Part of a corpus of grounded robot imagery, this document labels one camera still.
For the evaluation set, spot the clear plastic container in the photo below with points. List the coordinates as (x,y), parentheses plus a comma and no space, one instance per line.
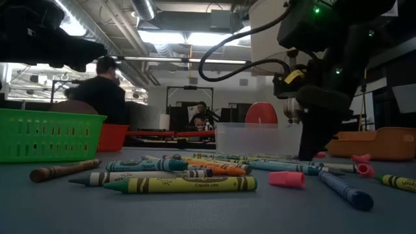
(253,139)

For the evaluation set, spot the person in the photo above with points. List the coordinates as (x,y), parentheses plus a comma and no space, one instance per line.
(100,94)
(200,120)

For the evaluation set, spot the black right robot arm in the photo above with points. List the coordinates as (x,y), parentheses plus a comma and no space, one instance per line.
(357,32)

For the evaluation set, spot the yellow green crayon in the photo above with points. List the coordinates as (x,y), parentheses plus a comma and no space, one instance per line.
(399,182)
(195,185)

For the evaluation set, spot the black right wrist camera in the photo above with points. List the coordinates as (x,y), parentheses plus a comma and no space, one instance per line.
(281,87)

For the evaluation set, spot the blue crayon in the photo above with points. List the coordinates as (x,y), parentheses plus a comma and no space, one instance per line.
(347,191)

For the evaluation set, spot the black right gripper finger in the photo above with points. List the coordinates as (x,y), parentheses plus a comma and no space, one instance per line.
(317,139)

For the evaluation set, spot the brown crayon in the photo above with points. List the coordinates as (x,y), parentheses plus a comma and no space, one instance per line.
(65,169)

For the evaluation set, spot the pink cap eraser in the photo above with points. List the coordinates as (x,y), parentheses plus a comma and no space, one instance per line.
(365,170)
(320,155)
(360,159)
(287,180)

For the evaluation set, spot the orange plastic basket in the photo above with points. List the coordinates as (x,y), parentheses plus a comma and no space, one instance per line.
(373,146)

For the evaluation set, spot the white grey crayon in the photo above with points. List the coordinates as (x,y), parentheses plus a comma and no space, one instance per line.
(130,177)

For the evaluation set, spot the orange crayon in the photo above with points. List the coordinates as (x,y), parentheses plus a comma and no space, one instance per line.
(232,169)
(213,170)

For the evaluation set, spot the green plastic basket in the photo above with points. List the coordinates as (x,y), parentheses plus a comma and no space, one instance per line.
(48,136)

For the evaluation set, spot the silver air duct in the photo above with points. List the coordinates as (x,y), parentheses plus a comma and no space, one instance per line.
(144,9)

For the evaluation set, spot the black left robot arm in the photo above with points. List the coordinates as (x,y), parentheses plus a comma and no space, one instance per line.
(26,29)

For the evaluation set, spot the long tube light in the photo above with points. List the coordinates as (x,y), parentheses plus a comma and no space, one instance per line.
(156,59)

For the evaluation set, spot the red plastic basket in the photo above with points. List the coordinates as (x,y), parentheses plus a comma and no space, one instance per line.
(112,138)

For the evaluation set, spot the black metal frame rig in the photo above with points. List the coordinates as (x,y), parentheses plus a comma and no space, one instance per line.
(190,87)

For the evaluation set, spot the ceiling light panel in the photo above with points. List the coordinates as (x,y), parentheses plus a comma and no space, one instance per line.
(162,37)

